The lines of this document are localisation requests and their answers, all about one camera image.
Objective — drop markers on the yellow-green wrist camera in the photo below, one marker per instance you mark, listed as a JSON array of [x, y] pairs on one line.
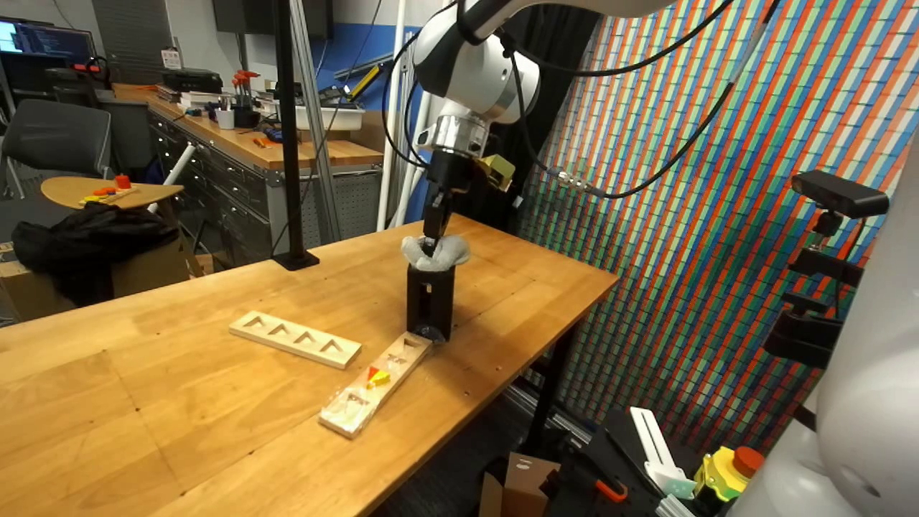
[[499, 170]]

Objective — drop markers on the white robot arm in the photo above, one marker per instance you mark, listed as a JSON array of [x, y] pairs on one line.
[[479, 76]]

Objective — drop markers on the white metal rail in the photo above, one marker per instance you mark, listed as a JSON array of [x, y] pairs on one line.
[[652, 445]]

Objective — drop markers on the black perforated box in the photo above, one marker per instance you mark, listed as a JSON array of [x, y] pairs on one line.
[[431, 302]]

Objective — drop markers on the red puzzle piece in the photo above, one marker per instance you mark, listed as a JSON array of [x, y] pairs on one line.
[[375, 369]]

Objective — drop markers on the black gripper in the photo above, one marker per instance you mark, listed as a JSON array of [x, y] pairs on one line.
[[446, 183]]

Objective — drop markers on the white cloth towel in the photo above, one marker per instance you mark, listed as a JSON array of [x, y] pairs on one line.
[[460, 250]]

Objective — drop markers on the black metal table leg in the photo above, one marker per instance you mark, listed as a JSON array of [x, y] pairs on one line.
[[553, 382]]

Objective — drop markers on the white slanted pole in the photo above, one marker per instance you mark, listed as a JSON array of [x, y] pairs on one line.
[[385, 177]]

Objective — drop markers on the round wooden stool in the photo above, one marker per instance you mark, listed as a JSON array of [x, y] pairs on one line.
[[77, 191]]

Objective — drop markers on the red black tool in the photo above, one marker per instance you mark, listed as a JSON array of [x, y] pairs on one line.
[[245, 105]]

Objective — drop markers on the orange objects on stool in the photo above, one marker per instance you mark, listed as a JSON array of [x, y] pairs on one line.
[[120, 183]]

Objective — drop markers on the wooden top workbench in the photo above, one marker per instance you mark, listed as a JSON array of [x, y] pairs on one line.
[[239, 191]]

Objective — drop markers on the black stand pole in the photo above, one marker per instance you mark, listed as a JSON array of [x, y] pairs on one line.
[[288, 125]]

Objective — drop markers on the white plastic bin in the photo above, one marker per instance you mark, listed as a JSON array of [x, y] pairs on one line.
[[335, 117]]

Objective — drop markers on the yellow puzzle piece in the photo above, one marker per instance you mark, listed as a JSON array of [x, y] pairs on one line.
[[382, 378]]

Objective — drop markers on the black bag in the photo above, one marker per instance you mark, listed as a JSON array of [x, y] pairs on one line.
[[87, 247]]

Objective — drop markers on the black case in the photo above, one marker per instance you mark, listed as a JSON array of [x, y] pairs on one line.
[[191, 81]]

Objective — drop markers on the dark office chair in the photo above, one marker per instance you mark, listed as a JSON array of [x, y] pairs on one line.
[[59, 139]]

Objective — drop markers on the black stereo camera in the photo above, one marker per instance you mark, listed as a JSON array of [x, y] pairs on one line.
[[842, 194]]

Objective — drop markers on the wooden board coloured pieces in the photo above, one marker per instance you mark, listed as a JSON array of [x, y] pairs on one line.
[[368, 397]]

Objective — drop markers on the brown cardboard box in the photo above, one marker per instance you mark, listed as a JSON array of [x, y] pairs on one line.
[[160, 270]]

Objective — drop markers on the lit computer monitor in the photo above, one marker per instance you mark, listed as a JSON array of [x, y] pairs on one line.
[[48, 40]]

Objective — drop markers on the yellow red emergency stop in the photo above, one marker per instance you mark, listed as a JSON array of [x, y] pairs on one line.
[[726, 477]]

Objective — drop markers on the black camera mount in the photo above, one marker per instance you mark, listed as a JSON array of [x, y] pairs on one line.
[[815, 306]]

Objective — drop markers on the wooden board triangle cutouts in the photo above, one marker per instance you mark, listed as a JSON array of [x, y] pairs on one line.
[[296, 336]]

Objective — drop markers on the grey aluminium pole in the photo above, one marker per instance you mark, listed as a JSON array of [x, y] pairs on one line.
[[319, 145]]

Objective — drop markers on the open cardboard box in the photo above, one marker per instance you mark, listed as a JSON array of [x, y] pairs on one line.
[[527, 477]]

